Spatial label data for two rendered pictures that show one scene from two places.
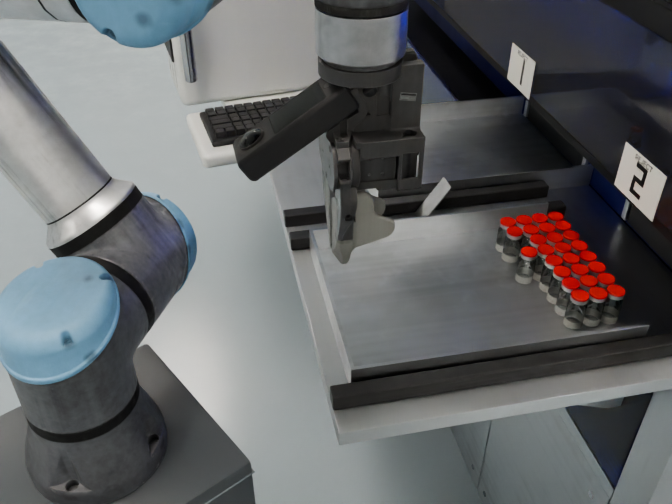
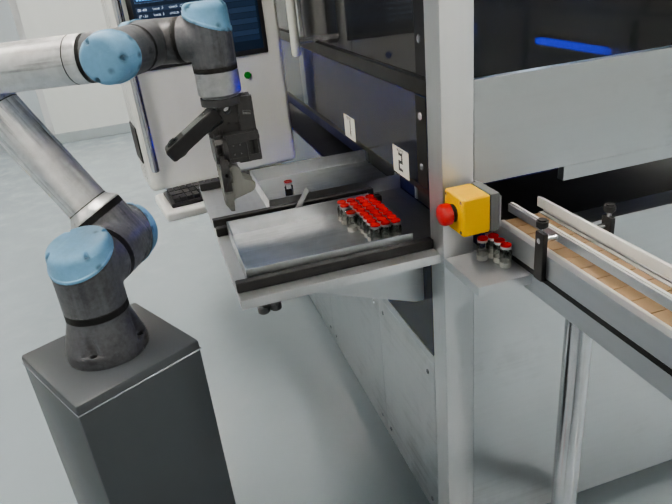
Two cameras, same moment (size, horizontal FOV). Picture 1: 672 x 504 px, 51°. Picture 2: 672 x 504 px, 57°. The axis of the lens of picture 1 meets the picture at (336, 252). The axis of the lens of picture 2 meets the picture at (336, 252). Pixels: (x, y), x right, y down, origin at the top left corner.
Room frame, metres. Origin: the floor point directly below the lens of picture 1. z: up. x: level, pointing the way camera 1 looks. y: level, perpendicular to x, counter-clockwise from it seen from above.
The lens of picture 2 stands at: (-0.54, -0.13, 1.43)
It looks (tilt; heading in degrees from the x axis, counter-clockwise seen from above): 26 degrees down; 357
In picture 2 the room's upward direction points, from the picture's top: 6 degrees counter-clockwise
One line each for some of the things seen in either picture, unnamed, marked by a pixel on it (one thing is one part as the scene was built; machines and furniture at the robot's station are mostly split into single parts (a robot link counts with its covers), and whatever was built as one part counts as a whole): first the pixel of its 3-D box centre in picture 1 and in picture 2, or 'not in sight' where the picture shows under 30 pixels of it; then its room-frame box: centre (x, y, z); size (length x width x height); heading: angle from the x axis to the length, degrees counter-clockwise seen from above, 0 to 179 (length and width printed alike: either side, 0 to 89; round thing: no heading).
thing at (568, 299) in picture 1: (546, 268); (363, 220); (0.69, -0.26, 0.90); 0.18 x 0.02 x 0.05; 11
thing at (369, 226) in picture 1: (364, 230); (239, 188); (0.55, -0.03, 1.06); 0.06 x 0.03 x 0.09; 102
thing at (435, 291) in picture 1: (462, 284); (314, 234); (0.67, -0.16, 0.90); 0.34 x 0.26 x 0.04; 101
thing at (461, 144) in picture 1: (458, 146); (321, 178); (1.02, -0.20, 0.90); 0.34 x 0.26 x 0.04; 102
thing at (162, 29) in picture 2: not in sight; (149, 43); (0.57, 0.08, 1.32); 0.11 x 0.11 x 0.08; 75
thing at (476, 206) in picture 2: not in sight; (470, 209); (0.47, -0.44, 1.00); 0.08 x 0.07 x 0.07; 102
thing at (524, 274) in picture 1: (526, 265); (351, 221); (0.69, -0.24, 0.90); 0.02 x 0.02 x 0.05
